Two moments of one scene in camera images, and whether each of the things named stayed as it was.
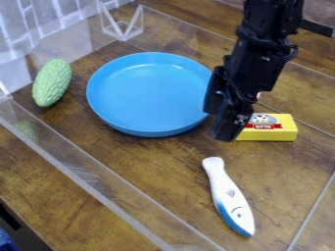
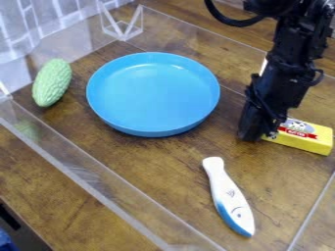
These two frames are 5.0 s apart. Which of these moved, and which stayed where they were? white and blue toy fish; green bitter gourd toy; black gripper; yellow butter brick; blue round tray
Moved: black gripper; yellow butter brick
Stayed: blue round tray; green bitter gourd toy; white and blue toy fish
